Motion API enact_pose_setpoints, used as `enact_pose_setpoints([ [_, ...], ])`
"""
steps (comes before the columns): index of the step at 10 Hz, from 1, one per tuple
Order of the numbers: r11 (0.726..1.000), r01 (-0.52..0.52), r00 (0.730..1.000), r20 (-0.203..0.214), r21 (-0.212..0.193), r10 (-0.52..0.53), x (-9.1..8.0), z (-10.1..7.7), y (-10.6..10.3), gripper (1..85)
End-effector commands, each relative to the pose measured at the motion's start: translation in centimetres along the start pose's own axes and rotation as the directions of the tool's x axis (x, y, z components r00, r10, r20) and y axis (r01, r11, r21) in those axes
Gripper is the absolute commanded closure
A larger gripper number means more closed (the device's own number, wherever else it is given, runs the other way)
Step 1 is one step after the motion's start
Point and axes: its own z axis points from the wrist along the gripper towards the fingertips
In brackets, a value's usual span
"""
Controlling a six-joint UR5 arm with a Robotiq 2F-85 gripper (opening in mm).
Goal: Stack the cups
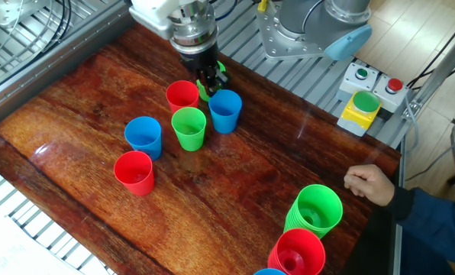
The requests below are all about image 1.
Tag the green plastic cup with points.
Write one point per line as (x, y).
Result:
(202, 94)
(188, 131)

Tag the blue plastic cup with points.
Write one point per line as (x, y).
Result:
(143, 139)
(224, 112)

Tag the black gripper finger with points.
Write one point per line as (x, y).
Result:
(219, 80)
(204, 78)

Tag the person's right hand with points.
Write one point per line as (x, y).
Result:
(370, 183)

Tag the blue cup stack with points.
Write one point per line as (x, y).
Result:
(269, 272)

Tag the white box red button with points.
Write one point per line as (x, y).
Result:
(389, 95)

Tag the red plastic cup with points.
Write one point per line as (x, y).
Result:
(181, 95)
(134, 175)

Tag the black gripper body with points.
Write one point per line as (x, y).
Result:
(201, 59)

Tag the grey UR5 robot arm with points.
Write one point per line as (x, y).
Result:
(311, 23)

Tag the red cup stack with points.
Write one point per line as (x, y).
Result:
(298, 252)

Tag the green cup stack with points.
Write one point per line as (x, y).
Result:
(315, 208)

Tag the yellow tag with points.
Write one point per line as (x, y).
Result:
(262, 4)

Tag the white box green button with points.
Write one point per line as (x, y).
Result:
(359, 78)

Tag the blue trouser leg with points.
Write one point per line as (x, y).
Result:
(422, 256)

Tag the silver metal bracket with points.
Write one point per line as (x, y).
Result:
(6, 11)

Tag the yellow box green button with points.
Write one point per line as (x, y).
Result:
(359, 116)

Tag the grey aluminium post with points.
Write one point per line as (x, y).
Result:
(439, 74)

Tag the white paper stack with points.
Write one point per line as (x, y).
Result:
(6, 252)

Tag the glossy wood grain board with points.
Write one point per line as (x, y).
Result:
(220, 183)

